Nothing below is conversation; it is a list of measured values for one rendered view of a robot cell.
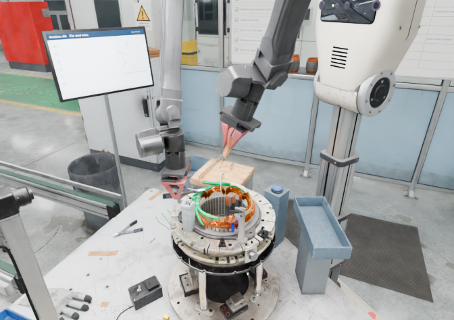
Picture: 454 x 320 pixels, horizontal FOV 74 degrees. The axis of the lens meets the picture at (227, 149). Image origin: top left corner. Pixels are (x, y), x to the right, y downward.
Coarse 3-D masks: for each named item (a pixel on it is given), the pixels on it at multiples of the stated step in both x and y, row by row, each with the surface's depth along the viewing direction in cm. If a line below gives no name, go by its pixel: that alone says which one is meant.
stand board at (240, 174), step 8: (216, 168) 124; (224, 168) 124; (232, 168) 124; (240, 168) 124; (248, 168) 124; (192, 176) 118; (208, 176) 118; (216, 176) 118; (224, 176) 118; (232, 176) 118; (240, 176) 118; (248, 176) 119; (200, 184) 116; (208, 184) 114; (240, 184) 113
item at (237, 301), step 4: (240, 292) 97; (232, 296) 95; (236, 296) 95; (240, 296) 95; (228, 300) 95; (232, 300) 94; (236, 300) 94; (240, 300) 94; (244, 300) 95; (228, 304) 94; (232, 304) 94; (236, 304) 94; (240, 304) 94; (244, 304) 94; (232, 308) 93; (236, 308) 93; (240, 308) 94; (232, 312) 93
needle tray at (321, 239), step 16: (304, 208) 106; (320, 208) 106; (304, 224) 93; (320, 224) 98; (336, 224) 94; (304, 240) 98; (320, 240) 92; (336, 240) 92; (304, 256) 99; (320, 256) 85; (336, 256) 85; (304, 272) 99; (320, 272) 98; (304, 288) 101; (320, 288) 102
